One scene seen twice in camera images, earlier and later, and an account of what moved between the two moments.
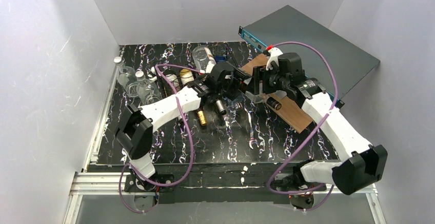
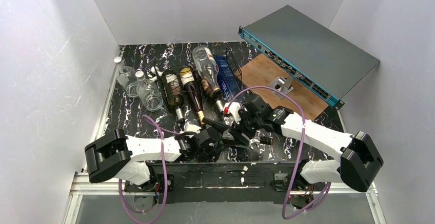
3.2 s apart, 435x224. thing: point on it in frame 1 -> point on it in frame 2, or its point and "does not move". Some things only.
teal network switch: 351,65 does not move
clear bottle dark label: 147,92 does not move
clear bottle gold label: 265,98 -> 267,140
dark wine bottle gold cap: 187,77 does not move
